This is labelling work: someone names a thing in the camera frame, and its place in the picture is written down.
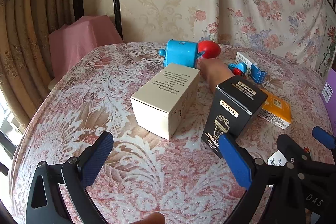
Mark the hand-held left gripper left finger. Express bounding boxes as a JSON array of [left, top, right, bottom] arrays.
[[26, 132, 114, 224]]

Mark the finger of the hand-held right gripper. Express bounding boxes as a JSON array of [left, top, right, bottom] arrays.
[[277, 134, 313, 169], [312, 126, 336, 152]]

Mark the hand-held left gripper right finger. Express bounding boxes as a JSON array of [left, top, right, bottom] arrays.
[[219, 134, 310, 224]]

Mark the purple container box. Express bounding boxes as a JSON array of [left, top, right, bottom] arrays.
[[320, 76, 336, 132]]

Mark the black cardboard box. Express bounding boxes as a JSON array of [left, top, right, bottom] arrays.
[[202, 77, 268, 159]]

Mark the white medicine box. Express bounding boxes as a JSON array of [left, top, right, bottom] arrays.
[[235, 51, 267, 83]]

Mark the peach translucent plastic case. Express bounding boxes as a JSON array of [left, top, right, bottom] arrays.
[[200, 59, 237, 93]]

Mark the cream cardboard box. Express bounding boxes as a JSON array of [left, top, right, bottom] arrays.
[[130, 63, 201, 140]]

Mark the person's left hand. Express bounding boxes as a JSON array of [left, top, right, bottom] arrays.
[[135, 212, 166, 224]]

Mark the white barcode label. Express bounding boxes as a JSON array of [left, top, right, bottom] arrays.
[[267, 150, 282, 165]]

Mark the orange cardboard box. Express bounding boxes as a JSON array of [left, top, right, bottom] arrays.
[[257, 89, 292, 130]]

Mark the flower scroll painting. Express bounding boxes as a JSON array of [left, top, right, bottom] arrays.
[[318, 27, 336, 75]]

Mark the red and blue toy car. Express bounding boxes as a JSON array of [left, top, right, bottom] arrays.
[[228, 63, 248, 78]]

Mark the red plastic egg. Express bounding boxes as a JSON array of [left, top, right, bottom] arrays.
[[197, 40, 221, 59]]

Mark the pink cloth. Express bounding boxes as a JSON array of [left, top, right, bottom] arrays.
[[49, 15, 124, 80]]

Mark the blue plastic toy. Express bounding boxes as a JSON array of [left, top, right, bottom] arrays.
[[159, 39, 205, 69]]

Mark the beige patterned curtain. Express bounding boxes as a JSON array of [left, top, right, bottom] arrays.
[[0, 0, 76, 130]]

